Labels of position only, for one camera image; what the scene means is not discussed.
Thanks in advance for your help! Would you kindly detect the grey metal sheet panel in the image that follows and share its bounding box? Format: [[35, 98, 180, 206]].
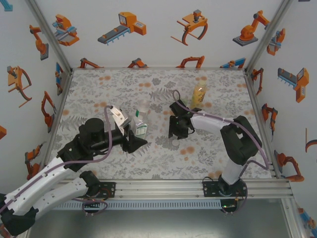
[[24, 209, 302, 238]]

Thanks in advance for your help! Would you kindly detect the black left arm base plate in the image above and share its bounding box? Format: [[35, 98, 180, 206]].
[[98, 182, 117, 199]]

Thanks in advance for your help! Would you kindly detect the grey slotted cable duct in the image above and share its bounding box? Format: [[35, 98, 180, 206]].
[[37, 200, 223, 211]]

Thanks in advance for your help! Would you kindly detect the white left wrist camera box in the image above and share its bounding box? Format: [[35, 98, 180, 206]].
[[110, 105, 131, 134]]

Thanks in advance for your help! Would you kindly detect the clear bottle white green label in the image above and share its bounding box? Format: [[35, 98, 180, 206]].
[[130, 99, 151, 140]]

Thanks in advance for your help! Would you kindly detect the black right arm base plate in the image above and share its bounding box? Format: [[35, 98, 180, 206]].
[[202, 179, 223, 198]]

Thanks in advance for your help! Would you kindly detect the aluminium frame front rail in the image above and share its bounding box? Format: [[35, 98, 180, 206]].
[[55, 178, 294, 199]]

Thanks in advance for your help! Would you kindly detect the aluminium frame back rail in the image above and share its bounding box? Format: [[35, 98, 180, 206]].
[[71, 66, 246, 71]]

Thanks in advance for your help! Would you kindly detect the aluminium frame corner post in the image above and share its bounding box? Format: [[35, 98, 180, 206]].
[[24, 0, 74, 72], [244, 0, 295, 72]]

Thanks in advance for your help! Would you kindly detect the orange label tea bottle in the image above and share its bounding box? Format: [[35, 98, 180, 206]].
[[190, 77, 208, 110]]

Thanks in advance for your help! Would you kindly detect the floral patterned table cover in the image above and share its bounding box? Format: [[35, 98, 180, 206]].
[[46, 68, 275, 180]]

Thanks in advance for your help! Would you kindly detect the aluminium frame side rail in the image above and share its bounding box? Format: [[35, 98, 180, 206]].
[[43, 70, 74, 174], [244, 71, 283, 179]]

